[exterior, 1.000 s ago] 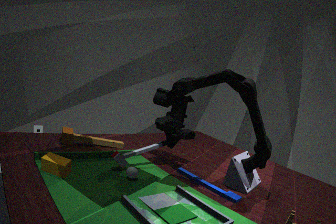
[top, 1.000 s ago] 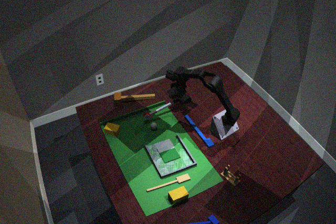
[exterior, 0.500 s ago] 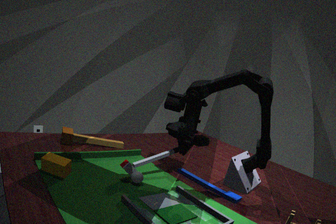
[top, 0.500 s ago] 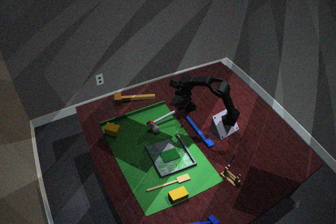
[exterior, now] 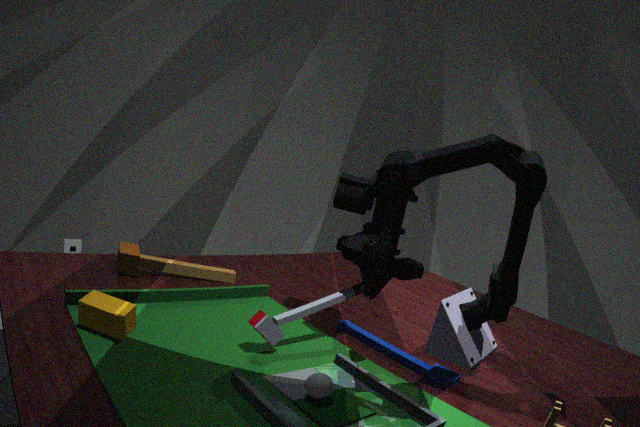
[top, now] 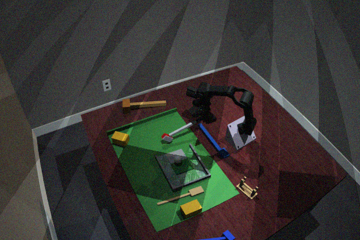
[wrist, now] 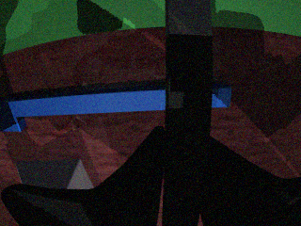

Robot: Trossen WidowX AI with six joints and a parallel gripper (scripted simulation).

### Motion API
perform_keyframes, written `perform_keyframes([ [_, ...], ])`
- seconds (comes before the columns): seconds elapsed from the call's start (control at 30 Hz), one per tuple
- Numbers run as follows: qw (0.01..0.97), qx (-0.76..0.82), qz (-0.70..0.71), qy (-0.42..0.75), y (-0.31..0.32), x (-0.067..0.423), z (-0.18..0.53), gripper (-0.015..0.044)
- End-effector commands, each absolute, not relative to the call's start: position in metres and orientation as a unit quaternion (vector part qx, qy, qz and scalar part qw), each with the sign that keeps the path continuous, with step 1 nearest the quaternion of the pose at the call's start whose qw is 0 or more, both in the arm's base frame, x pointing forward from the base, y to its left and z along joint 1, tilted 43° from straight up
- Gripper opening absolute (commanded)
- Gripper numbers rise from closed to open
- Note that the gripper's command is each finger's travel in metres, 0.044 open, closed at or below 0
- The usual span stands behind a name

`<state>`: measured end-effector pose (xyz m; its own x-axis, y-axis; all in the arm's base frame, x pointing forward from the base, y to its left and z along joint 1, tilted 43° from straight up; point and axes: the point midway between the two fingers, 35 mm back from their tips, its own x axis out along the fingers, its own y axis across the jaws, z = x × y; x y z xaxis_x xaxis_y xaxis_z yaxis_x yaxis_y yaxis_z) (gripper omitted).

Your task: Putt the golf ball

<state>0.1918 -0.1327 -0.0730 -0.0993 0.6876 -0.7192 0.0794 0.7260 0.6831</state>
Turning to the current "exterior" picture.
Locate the blue long flat bar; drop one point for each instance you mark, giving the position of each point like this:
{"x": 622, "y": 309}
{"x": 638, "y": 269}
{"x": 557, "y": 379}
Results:
{"x": 437, "y": 373}

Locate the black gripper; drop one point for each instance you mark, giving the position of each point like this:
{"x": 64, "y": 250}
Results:
{"x": 383, "y": 270}

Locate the green putting mat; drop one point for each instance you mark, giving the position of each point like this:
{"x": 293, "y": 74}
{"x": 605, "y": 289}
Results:
{"x": 174, "y": 368}

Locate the dark grey ball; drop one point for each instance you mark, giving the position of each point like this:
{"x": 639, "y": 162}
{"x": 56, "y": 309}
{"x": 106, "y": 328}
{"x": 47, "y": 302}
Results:
{"x": 319, "y": 385}

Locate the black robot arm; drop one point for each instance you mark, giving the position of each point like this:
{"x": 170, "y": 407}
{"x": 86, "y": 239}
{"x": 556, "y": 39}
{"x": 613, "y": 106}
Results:
{"x": 393, "y": 186}

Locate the yellow rectangular block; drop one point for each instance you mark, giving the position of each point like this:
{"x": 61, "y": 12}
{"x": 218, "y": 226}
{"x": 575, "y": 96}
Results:
{"x": 107, "y": 314}

